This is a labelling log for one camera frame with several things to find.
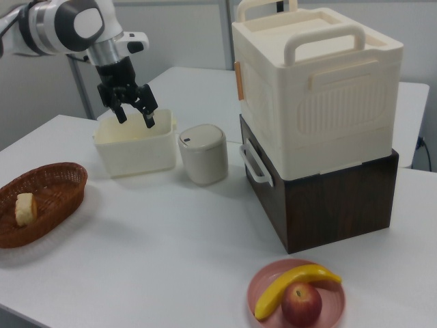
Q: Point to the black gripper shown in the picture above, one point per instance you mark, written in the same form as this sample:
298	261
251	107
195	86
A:
116	78

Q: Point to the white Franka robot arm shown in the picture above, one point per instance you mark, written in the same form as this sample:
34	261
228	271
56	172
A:
51	27

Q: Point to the cream open plastic bin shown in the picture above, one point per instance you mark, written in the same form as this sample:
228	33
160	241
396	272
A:
129	157

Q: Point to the cream lidded trash can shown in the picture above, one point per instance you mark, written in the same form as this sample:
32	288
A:
205	164

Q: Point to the brown wicker basket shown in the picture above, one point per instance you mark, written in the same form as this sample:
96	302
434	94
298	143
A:
58	191

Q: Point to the bread slice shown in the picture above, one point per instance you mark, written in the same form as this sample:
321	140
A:
25	210

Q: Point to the cream plastic storage box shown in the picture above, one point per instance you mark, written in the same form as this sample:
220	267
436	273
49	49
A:
341	102

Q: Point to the pink plate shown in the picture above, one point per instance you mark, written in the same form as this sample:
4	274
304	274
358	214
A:
263	283

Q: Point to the dark wooden cabinet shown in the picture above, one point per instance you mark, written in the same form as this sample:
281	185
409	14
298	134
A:
341	205

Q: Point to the yellow banana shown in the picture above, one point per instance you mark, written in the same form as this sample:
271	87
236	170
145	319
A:
290	280

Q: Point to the red apple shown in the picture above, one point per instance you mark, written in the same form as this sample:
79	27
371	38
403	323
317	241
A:
300	304

